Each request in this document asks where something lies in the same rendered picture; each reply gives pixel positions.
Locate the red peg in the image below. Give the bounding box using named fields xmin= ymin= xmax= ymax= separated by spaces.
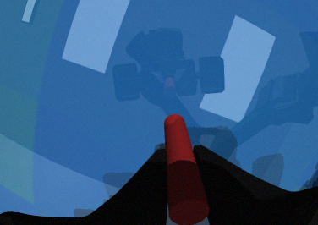
xmin=163 ymin=113 xmax=210 ymax=225

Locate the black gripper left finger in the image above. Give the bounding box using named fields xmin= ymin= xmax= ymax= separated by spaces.
xmin=0 ymin=149 xmax=168 ymax=225

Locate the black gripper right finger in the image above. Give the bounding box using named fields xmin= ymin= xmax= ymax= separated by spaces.
xmin=193 ymin=145 xmax=318 ymax=225

